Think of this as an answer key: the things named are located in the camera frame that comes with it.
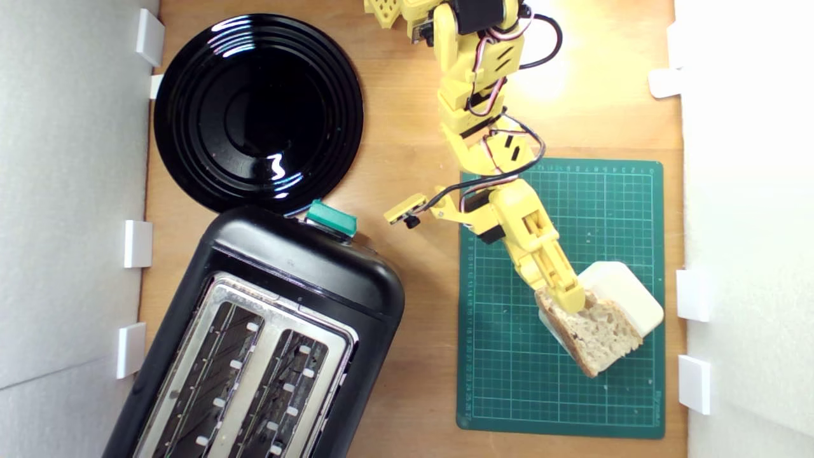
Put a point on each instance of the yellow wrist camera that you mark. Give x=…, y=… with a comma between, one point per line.
x=405, y=208

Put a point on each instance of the black plate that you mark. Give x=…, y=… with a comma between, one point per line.
x=254, y=114

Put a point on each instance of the white block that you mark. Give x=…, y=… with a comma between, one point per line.
x=626, y=292

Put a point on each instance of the black two-slot toaster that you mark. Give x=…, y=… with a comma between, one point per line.
x=305, y=267

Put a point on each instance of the brown bread slice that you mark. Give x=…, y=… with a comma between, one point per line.
x=598, y=337

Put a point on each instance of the white wall clip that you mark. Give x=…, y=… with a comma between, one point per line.
x=149, y=38
x=156, y=86
x=692, y=296
x=664, y=83
x=693, y=385
x=138, y=243
x=131, y=350

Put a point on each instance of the green toaster lever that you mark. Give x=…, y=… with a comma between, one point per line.
x=331, y=218

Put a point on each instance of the green cutting mat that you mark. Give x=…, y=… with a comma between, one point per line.
x=509, y=356

